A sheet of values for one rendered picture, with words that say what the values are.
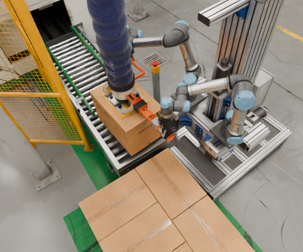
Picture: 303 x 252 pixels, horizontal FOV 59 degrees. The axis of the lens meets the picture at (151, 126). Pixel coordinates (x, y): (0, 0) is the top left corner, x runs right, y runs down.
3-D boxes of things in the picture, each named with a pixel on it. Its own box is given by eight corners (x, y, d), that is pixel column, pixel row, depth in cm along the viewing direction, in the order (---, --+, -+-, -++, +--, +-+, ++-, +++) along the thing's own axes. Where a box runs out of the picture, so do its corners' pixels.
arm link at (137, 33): (139, 44, 222) (127, 42, 225) (144, 36, 228) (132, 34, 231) (138, 36, 216) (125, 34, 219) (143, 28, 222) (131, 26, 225)
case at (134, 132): (98, 117, 281) (89, 91, 249) (129, 99, 294) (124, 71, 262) (131, 156, 251) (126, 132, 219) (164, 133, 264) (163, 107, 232)
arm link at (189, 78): (180, 92, 232) (180, 80, 221) (184, 81, 239) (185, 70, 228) (193, 95, 229) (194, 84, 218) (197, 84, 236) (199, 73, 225)
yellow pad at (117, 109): (101, 96, 244) (100, 92, 240) (110, 91, 248) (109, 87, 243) (122, 119, 228) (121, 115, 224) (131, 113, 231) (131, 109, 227)
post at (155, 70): (154, 122, 355) (150, 65, 274) (159, 120, 357) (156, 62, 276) (157, 126, 352) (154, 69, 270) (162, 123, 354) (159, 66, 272)
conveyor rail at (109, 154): (39, 55, 386) (34, 44, 370) (42, 53, 387) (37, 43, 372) (119, 176, 269) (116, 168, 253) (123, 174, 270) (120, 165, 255)
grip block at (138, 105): (132, 108, 221) (131, 104, 216) (142, 102, 224) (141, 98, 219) (138, 114, 217) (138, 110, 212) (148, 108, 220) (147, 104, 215)
